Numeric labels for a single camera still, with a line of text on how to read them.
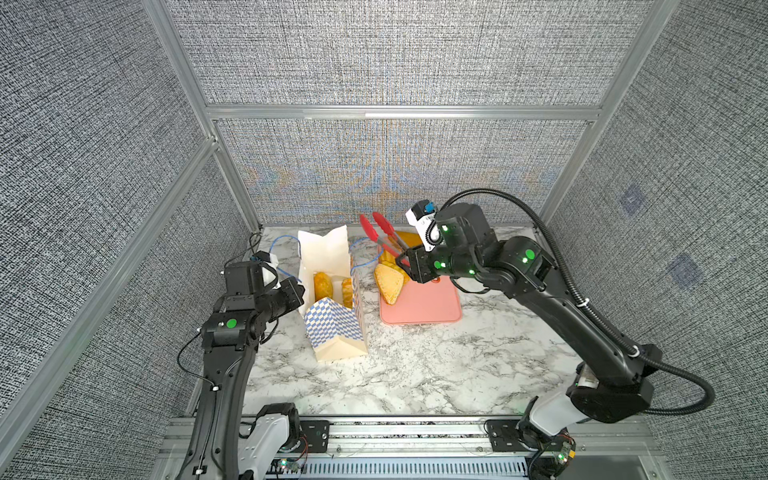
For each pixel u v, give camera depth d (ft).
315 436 2.41
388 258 2.10
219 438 1.28
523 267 1.33
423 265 1.77
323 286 3.11
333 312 2.40
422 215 1.74
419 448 2.40
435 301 3.14
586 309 1.30
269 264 1.98
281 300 2.02
